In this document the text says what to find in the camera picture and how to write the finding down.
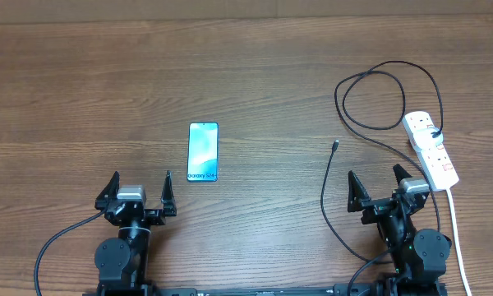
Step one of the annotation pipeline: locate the white power extension strip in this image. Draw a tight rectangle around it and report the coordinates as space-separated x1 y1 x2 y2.
402 111 459 192

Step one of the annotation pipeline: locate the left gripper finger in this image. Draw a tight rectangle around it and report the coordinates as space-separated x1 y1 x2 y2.
94 171 120 210
161 171 177 217

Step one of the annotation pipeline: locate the blue screen Galaxy smartphone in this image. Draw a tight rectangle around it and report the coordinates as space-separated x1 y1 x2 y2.
187 122 219 183

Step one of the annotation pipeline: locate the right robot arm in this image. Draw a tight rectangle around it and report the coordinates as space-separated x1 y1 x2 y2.
346 164 452 295

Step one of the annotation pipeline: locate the white charger plug adapter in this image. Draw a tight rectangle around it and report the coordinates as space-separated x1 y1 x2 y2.
410 127 443 151

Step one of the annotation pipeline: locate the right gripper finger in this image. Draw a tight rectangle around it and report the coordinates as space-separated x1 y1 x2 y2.
393 164 412 184
348 171 371 212

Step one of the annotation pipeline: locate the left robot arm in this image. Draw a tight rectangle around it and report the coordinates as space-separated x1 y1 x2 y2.
94 171 177 295

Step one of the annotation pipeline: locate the white power strip cord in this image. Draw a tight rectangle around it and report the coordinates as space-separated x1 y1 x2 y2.
445 187 472 296

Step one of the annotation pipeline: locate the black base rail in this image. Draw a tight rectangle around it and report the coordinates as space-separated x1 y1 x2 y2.
83 284 448 296

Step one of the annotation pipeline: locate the black USB charging cable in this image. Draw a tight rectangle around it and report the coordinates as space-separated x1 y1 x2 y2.
320 60 445 264

